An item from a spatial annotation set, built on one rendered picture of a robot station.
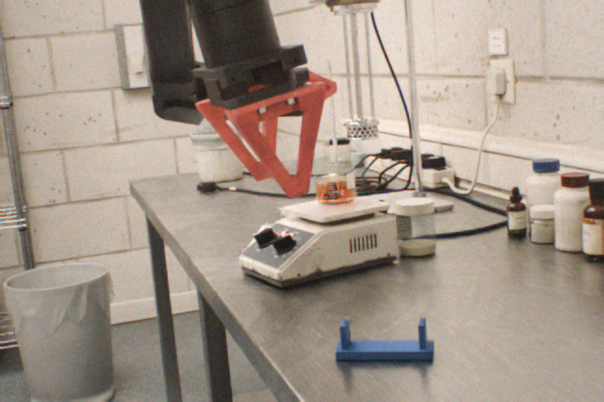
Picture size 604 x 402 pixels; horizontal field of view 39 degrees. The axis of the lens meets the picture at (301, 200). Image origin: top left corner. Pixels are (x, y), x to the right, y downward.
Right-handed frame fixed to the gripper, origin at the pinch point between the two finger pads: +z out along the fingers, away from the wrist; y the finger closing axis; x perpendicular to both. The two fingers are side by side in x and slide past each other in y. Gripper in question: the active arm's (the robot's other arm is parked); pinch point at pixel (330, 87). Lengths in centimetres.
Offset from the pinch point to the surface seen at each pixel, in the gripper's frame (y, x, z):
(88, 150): 233, 26, 40
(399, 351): -39, 25, -21
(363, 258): -8.4, 24.1, -2.4
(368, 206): -6.9, 17.1, 0.2
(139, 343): 200, 100, 40
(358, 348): -35.3, 25.2, -23.6
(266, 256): -1.8, 22.4, -14.5
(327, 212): -5.6, 17.1, -6.2
